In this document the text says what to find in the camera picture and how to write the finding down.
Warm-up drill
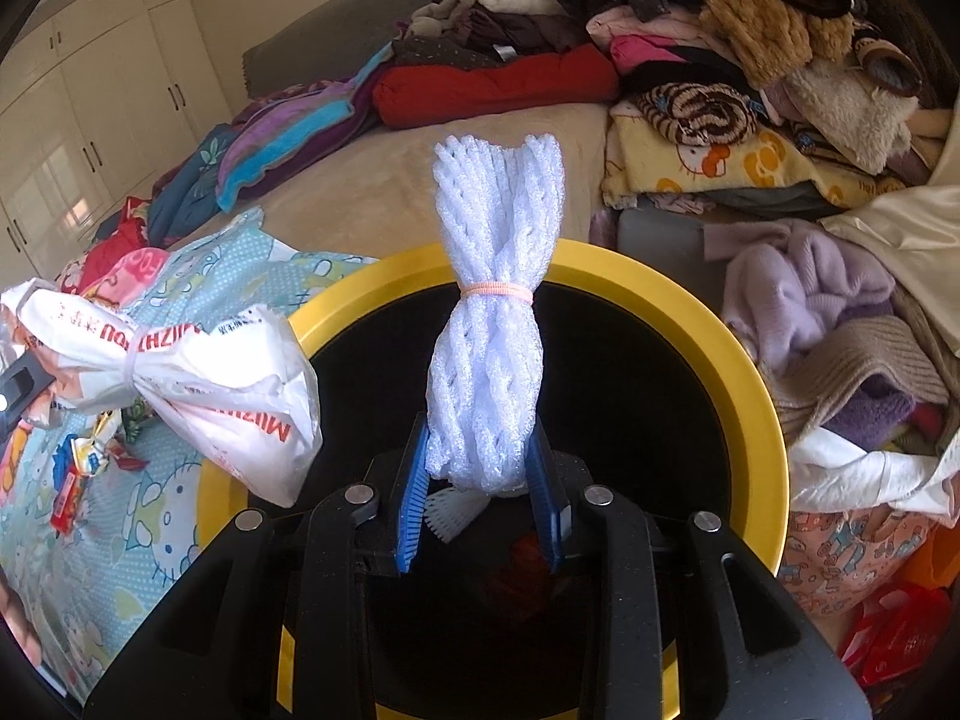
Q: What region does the white plastic bag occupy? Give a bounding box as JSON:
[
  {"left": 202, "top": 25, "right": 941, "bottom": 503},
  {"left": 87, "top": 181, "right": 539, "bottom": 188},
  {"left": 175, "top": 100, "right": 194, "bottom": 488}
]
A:
[{"left": 2, "top": 280, "right": 322, "bottom": 507}]

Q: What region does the yellow rimmed black trash bin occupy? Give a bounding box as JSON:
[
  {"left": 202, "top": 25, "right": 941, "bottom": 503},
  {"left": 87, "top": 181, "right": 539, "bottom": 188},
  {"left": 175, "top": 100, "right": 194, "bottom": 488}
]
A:
[{"left": 195, "top": 239, "right": 791, "bottom": 720}]

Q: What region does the blue leaf pattern quilt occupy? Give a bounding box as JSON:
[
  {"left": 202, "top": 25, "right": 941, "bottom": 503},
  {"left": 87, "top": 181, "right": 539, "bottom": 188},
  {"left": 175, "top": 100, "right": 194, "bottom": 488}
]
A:
[{"left": 146, "top": 124, "right": 239, "bottom": 247}]

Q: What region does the purple striped pillow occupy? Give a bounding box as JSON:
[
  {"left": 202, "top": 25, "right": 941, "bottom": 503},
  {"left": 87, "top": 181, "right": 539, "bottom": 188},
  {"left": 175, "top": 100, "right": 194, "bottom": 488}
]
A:
[{"left": 217, "top": 43, "right": 394, "bottom": 213}]

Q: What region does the yellow cartoon blanket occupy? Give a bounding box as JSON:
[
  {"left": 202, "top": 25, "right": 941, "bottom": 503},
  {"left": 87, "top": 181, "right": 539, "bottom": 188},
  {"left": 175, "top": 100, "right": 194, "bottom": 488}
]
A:
[{"left": 601, "top": 101, "right": 905, "bottom": 210}]

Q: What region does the grey headboard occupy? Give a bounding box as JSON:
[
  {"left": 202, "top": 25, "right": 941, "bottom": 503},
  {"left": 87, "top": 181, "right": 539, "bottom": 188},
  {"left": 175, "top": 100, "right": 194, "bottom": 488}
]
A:
[{"left": 242, "top": 0, "right": 431, "bottom": 99}]

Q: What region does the pink cartoon bear blanket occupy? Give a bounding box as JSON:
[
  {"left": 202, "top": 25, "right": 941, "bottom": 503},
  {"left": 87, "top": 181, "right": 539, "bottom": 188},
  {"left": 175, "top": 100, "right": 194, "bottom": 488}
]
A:
[{"left": 55, "top": 247, "right": 169, "bottom": 304}]

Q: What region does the white foam net sleeve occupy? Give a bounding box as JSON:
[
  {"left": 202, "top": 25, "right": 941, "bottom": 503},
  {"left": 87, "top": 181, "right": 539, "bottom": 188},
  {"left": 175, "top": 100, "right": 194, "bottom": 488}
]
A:
[{"left": 423, "top": 131, "right": 566, "bottom": 545}]

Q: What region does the red floral quilt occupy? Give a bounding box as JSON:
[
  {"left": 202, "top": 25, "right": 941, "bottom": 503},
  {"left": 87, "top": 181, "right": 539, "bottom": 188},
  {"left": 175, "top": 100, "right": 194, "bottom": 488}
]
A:
[{"left": 78, "top": 197, "right": 151, "bottom": 291}]

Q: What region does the yellow white snack bag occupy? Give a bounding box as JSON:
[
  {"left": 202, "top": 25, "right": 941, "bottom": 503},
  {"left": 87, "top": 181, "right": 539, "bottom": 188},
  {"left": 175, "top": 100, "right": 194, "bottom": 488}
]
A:
[{"left": 68, "top": 410, "right": 122, "bottom": 478}]

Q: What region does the pile of dark clothes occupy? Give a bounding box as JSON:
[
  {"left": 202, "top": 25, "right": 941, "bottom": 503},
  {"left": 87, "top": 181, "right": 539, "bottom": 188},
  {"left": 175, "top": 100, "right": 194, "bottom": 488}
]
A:
[{"left": 389, "top": 0, "right": 958, "bottom": 174}]

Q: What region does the white glossy wardrobe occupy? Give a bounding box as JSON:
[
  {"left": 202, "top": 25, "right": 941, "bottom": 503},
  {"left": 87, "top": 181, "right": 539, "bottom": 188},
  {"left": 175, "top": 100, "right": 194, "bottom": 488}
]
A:
[{"left": 2, "top": 0, "right": 229, "bottom": 284}]

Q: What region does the light blue Hello Kitty blanket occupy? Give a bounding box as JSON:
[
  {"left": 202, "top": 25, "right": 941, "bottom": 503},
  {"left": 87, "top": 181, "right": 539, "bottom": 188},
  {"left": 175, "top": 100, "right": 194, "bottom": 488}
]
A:
[{"left": 2, "top": 211, "right": 366, "bottom": 700}]

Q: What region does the beige bed sheet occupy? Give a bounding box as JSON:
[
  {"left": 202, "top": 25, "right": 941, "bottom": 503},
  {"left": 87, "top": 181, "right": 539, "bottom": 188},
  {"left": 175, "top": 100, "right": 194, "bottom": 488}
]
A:
[{"left": 179, "top": 99, "right": 610, "bottom": 260}]

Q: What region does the red cylindrical candy pack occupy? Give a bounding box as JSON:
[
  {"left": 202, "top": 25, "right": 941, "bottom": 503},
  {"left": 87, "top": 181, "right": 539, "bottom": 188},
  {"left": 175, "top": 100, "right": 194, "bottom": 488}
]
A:
[{"left": 50, "top": 465, "right": 88, "bottom": 536}]

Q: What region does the lilac fleece garment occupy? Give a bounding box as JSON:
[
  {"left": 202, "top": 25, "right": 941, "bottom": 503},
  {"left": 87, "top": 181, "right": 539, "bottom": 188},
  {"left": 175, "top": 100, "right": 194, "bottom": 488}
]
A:
[{"left": 703, "top": 220, "right": 895, "bottom": 372}]

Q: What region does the red cushion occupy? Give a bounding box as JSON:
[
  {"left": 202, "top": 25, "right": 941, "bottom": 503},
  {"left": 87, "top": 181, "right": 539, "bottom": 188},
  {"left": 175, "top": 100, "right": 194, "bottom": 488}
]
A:
[{"left": 373, "top": 46, "right": 619, "bottom": 130}]

